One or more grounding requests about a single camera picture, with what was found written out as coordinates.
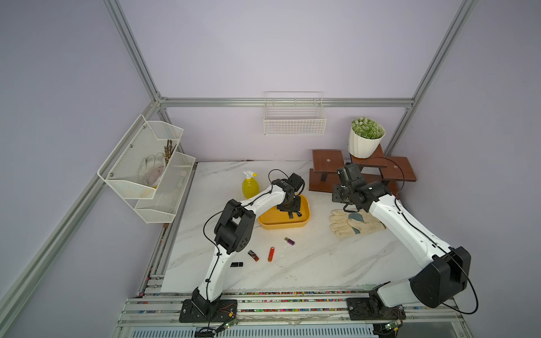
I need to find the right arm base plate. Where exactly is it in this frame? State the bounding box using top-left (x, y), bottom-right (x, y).
top-left (346, 298), bottom-right (406, 321)

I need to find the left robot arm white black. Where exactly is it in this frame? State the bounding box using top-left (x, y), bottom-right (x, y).
top-left (191, 173), bottom-right (305, 315)

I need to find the clear plastic bag in shelf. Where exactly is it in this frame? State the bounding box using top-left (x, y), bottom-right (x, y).
top-left (138, 153), bottom-right (166, 188)

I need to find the yellow plastic storage box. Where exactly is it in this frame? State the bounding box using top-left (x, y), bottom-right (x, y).
top-left (258, 195), bottom-right (311, 230)

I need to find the white mesh two-tier shelf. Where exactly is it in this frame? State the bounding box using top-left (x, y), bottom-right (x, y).
top-left (97, 115), bottom-right (196, 224)

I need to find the cream work glove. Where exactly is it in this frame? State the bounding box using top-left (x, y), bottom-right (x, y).
top-left (329, 209), bottom-right (386, 238)

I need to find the brown wooden tiered stand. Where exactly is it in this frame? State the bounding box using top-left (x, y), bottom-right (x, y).
top-left (309, 145), bottom-right (417, 197)

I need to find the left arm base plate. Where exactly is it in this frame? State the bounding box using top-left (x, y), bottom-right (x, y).
top-left (178, 299), bottom-right (238, 323)

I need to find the yellow spray bottle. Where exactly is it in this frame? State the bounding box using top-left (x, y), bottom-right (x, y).
top-left (242, 170), bottom-right (260, 199)

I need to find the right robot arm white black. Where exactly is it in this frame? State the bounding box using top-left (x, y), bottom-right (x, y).
top-left (330, 163), bottom-right (473, 311)

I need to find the white pot green plant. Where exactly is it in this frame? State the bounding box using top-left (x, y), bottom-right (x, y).
top-left (348, 117), bottom-right (386, 159)

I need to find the white wire wall basket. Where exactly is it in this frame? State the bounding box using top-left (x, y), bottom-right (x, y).
top-left (263, 91), bottom-right (327, 136)

